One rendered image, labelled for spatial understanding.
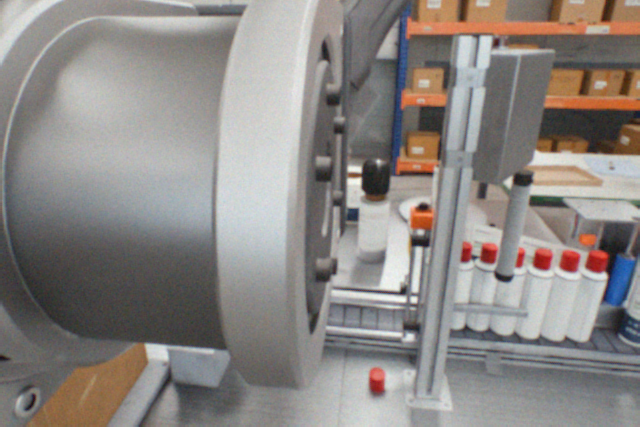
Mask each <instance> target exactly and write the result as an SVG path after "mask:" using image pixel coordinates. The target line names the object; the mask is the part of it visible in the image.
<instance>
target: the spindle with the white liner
mask: <svg viewBox="0 0 640 427"><path fill-rule="evenodd" d="M390 180H391V166H390V164H389V162H388V161H387V160H384V159H379V157H376V159H373V157H372V159H368V160H366V161H365V162H364V164H363V166H362V178H361V189H362V191H364V192H365V195H362V196H361V198H360V224H358V242H357V247H358V250H357V257H358V258H361V259H362V260H364V261H367V262H379V261H383V260H385V259H386V258H387V252H386V249H387V239H388V221H389V206H390V198H389V197H387V196H386V194H387V193H388V192H389V191H390Z"/></svg>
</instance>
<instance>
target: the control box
mask: <svg viewBox="0 0 640 427"><path fill-rule="evenodd" d="M554 55H555V52H554V51H553V50H514V49H508V50H491V51H490V57H489V64H488V67H485V68H486V76H485V83H484V86H483V87H485V92H484V100H483V107H482V114H481V122H480V129H479V135H478V143H477V150H476V151H475V154H474V162H473V168H474V171H473V178H472V179H473V181H477V182H481V183H485V184H490V185H495V186H499V185H501V184H502V183H503V182H505V181H506V179H508V178H509V177H511V176H513V175H514V174H516V173H517V172H519V171H520V170H522V169H523V168H524V167H526V166H527V165H529V164H530V163H531V162H532V161H533V157H534V152H535V147H537V142H538V138H539V132H540V127H541V122H542V117H543V111H544V106H545V101H546V96H547V90H548V85H549V80H550V75H551V70H552V65H553V60H554Z"/></svg>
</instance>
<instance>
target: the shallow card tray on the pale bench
mask: <svg viewBox="0 0 640 427"><path fill-rule="evenodd" d="M523 169H528V170H531V171H533V172H534V175H533V183H532V184H531V185H533V186H564V187H602V184H603V180H601V178H599V177H598V176H595V175H593V174H591V173H590V172H588V171H586V170H584V169H581V168H579V167H577V166H576V165H527V166H526V167H524V168H523Z"/></svg>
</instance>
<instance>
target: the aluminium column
mask: <svg viewBox="0 0 640 427"><path fill-rule="evenodd" d="M493 36H494V33H455V34H454V39H453V48H452V57H451V65H452V66H454V67H457V68H479V69H480V68H481V69H485V67H488V64H489V57H490V51H491V43H493ZM472 37H473V38H472ZM484 92H485V87H483V86H477V87H455V86H452V85H451V84H449V85H448V95H447V103H446V112H444V122H443V131H442V141H441V144H442V145H443V146H444V149H446V150H453V151H468V152H474V151H476V150H477V143H478V135H479V129H480V122H481V114H482V107H483V100H484ZM473 171H474V168H473V167H466V164H465V168H459V167H444V166H443V164H442V162H441V160H439V168H438V177H437V187H436V196H435V206H434V214H433V224H432V233H431V242H430V252H429V260H428V270H427V279H426V289H425V298H423V307H422V316H421V325H420V335H419V344H418V354H417V363H416V371H415V387H416V396H418V397H428V398H436V399H439V398H440V392H441V385H442V379H443V371H444V364H445V357H446V349H448V343H449V336H450V328H451V321H452V314H453V307H454V300H455V293H456V285H457V278H458V272H459V264H460V257H461V250H462V242H463V236H464V229H465V221H466V214H468V207H469V200H470V193H471V186H472V178H473Z"/></svg>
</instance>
